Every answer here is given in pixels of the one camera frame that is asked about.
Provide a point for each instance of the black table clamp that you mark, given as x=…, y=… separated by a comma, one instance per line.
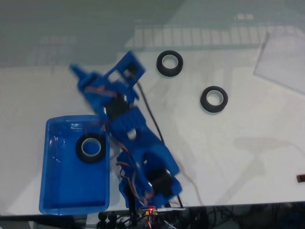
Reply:
x=102, y=216

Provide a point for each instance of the motor controller board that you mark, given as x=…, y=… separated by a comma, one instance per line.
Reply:
x=149, y=211

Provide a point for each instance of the small brown object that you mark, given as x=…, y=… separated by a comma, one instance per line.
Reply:
x=300, y=179

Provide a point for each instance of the black tape roll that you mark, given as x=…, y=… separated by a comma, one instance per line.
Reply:
x=204, y=106
x=79, y=155
x=160, y=70

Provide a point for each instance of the blue plastic bin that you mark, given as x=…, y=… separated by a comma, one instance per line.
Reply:
x=71, y=186

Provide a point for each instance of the clear plastic sheet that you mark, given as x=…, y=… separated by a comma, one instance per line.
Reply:
x=283, y=62

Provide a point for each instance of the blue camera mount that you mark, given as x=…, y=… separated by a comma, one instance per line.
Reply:
x=126, y=59

